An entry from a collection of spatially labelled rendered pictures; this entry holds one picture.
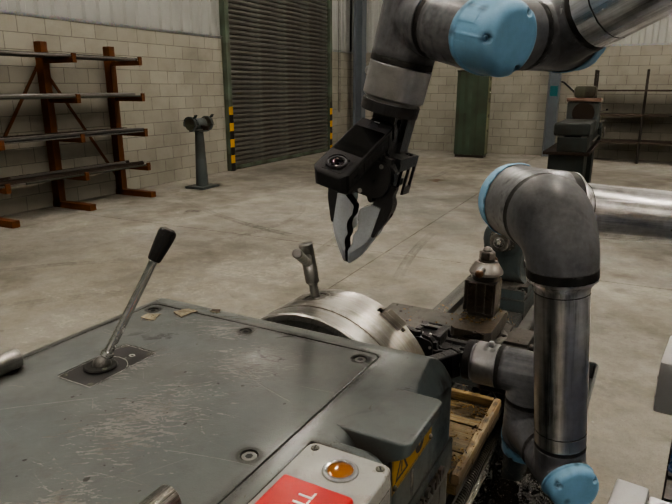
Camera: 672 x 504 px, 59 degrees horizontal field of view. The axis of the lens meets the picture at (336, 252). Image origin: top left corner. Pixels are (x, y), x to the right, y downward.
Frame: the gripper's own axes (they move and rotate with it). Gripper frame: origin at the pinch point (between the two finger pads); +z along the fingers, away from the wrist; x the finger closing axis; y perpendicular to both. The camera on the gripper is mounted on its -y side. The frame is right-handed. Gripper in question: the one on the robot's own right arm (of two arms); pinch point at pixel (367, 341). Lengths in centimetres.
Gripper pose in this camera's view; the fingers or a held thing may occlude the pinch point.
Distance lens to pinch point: 114.3
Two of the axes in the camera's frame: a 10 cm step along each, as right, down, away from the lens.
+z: -8.7, -1.3, 4.7
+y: 4.9, -2.3, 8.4
